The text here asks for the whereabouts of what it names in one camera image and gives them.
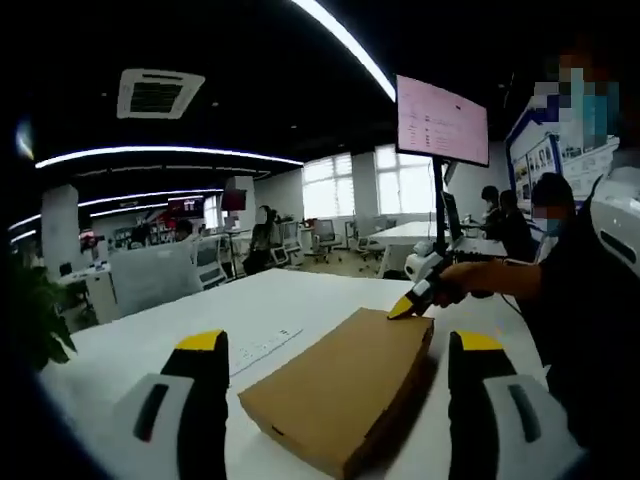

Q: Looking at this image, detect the white paper sheet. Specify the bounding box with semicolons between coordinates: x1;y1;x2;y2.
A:
228;327;305;377

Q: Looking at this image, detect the person's dark clothed body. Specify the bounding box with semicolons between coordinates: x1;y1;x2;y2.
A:
529;172;640;451

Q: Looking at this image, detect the white office chair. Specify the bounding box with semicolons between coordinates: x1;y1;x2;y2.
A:
195;234;230;290
310;218;345;265

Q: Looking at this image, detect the white desk partition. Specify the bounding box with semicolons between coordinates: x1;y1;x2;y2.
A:
108;241;204;317

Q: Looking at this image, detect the ceiling air conditioner vent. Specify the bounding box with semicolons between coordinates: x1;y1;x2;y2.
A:
116;68;207;121

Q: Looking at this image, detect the black screen stand pole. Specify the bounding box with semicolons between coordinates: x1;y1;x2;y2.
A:
430;157;453;261

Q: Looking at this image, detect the broad ceiling light strip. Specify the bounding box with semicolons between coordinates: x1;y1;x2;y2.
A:
291;0;400;103

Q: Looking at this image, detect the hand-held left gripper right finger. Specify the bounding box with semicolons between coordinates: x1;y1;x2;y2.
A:
447;329;586;480

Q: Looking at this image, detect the white pillar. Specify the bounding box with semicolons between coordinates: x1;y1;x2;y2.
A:
41;183;82;274

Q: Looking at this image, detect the blue framed wall poster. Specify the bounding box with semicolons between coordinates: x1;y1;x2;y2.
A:
504;107;621;214

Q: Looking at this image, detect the brown cardboard shoe box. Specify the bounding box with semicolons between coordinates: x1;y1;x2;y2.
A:
238;307;435;480

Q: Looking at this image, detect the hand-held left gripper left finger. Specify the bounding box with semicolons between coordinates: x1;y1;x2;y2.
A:
113;329;231;480

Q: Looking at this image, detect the person's right hand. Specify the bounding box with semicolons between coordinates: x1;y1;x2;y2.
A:
433;262;506;309

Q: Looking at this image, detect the bright window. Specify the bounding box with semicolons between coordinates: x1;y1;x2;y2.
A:
302;153;356;220
374;143;437;215

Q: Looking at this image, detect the potted green plant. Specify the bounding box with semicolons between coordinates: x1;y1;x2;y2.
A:
9;252;77;372

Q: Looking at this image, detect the large display screen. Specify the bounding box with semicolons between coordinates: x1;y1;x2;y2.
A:
395;74;490;168

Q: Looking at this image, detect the white office desk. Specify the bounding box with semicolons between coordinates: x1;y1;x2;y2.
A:
372;221;441;280

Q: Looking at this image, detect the thin curved ceiling light strip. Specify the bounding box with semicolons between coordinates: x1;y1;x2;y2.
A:
34;145;305;170

